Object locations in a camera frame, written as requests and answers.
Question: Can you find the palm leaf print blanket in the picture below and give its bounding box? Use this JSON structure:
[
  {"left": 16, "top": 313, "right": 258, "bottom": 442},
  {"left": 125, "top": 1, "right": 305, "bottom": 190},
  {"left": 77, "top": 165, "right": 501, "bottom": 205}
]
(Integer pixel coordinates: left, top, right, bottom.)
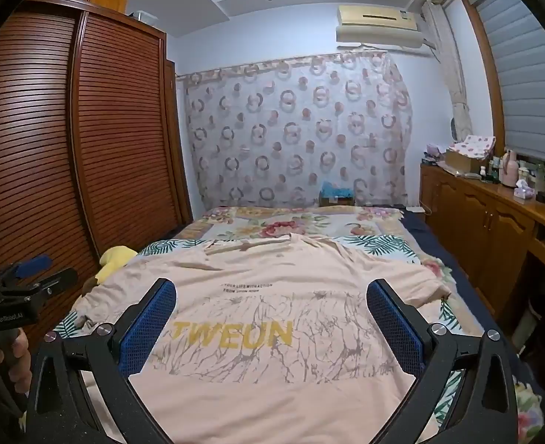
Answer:
[{"left": 53, "top": 236, "right": 544, "bottom": 444}]

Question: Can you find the row of cosmetic bottles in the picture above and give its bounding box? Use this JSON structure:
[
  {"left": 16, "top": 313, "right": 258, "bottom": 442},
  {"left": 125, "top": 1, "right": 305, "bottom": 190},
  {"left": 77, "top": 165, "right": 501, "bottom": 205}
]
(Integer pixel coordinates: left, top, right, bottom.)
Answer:
[{"left": 480, "top": 155, "right": 504, "bottom": 185}]

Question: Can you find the yellow plush toy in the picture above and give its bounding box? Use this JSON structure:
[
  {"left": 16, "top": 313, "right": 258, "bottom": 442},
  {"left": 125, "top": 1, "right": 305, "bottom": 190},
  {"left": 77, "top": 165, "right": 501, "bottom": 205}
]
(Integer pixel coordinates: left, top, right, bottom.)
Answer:
[{"left": 82, "top": 246, "right": 138, "bottom": 297}]

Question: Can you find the cream air conditioner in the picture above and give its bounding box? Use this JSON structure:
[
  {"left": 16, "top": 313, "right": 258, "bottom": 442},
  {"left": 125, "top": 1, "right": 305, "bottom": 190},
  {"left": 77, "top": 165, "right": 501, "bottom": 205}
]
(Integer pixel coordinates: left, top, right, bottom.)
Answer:
[{"left": 336, "top": 4, "right": 425, "bottom": 49}]

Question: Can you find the peach printed t-shirt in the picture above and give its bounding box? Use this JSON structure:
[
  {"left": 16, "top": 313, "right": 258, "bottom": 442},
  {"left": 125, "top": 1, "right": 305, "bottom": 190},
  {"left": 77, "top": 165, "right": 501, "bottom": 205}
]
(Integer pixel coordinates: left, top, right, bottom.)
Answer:
[{"left": 71, "top": 233, "right": 453, "bottom": 444}]

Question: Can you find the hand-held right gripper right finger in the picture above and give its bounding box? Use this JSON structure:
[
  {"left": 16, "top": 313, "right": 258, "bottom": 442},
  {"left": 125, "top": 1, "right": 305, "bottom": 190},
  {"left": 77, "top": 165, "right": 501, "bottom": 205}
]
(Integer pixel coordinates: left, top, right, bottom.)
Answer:
[{"left": 366, "top": 278, "right": 519, "bottom": 444}]

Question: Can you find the wooden sideboard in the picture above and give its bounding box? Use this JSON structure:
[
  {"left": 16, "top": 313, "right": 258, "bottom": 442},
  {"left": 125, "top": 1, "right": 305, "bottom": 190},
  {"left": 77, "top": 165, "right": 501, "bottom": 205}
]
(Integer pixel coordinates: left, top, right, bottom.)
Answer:
[{"left": 419, "top": 162, "right": 545, "bottom": 334}]

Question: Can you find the circle print sheer curtain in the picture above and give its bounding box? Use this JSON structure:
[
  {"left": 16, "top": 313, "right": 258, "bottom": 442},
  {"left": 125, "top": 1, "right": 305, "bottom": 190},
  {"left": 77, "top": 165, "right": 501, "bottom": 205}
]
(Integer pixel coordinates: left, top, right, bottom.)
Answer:
[{"left": 182, "top": 53, "right": 414, "bottom": 211}]

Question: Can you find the grey window blind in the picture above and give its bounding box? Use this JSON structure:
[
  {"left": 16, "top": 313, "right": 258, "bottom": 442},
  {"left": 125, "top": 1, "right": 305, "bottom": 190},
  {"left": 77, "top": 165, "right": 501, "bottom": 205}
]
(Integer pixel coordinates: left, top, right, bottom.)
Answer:
[{"left": 471, "top": 0, "right": 545, "bottom": 167}]

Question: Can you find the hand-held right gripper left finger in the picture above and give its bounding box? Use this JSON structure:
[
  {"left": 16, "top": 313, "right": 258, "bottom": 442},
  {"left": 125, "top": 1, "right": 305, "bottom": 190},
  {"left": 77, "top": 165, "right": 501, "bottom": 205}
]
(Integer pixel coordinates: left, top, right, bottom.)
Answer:
[{"left": 25, "top": 278, "right": 178, "bottom": 444}]

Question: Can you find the pink bottle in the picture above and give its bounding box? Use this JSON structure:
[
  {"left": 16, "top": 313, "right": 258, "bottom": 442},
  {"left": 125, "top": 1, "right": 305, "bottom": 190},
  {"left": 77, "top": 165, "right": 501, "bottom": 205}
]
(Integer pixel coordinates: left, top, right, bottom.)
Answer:
[{"left": 504, "top": 150, "right": 519, "bottom": 188}]

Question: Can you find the cardboard box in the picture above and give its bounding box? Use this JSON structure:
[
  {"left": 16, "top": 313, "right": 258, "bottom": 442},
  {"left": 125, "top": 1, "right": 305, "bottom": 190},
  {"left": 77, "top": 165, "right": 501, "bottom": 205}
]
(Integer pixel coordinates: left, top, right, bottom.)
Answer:
[{"left": 444, "top": 148, "right": 490, "bottom": 174}]

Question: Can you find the spotted white cloth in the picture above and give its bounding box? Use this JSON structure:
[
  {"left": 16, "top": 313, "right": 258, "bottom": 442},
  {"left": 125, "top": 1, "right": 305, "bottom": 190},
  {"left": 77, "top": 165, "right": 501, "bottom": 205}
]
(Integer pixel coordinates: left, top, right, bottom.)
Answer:
[{"left": 453, "top": 134, "right": 496, "bottom": 158}]

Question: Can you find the wooden louvred wardrobe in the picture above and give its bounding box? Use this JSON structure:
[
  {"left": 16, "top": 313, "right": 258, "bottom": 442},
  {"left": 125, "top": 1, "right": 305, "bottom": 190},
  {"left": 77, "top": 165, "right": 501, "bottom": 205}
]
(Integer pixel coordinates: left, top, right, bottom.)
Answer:
[{"left": 0, "top": 0, "right": 194, "bottom": 347}]

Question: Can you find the person's left hand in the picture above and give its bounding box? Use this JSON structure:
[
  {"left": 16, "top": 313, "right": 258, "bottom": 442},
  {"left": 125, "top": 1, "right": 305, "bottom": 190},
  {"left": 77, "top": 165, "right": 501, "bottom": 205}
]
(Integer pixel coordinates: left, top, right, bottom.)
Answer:
[{"left": 0, "top": 327, "right": 33, "bottom": 426}]

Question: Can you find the floral bedspread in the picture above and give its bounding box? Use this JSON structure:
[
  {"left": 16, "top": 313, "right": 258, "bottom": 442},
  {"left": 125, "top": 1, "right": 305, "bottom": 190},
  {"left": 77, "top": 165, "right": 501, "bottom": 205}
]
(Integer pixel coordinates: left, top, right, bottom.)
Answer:
[{"left": 187, "top": 206, "right": 405, "bottom": 243}]

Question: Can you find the beige tied window curtain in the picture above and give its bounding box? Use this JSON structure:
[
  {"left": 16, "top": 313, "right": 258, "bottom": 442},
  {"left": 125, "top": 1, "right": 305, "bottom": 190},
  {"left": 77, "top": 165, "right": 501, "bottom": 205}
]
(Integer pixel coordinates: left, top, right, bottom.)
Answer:
[{"left": 423, "top": 2, "right": 474, "bottom": 137}]

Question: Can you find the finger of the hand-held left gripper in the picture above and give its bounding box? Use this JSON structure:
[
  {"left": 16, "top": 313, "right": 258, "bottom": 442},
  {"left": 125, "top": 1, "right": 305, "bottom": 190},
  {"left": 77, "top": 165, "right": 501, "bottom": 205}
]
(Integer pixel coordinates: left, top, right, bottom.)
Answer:
[
  {"left": 0, "top": 254, "right": 54, "bottom": 283},
  {"left": 2, "top": 267, "right": 79, "bottom": 303}
]

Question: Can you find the blue packet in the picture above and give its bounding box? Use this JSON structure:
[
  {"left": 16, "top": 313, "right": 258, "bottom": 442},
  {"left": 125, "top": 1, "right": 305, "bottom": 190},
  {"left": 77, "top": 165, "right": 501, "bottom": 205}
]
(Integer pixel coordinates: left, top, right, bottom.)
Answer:
[{"left": 321, "top": 182, "right": 354, "bottom": 197}]

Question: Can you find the dark blue bed sheet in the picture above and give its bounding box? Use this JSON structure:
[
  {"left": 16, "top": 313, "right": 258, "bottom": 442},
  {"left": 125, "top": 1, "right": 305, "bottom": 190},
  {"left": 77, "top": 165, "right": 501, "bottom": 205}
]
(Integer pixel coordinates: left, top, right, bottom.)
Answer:
[{"left": 399, "top": 208, "right": 541, "bottom": 380}]

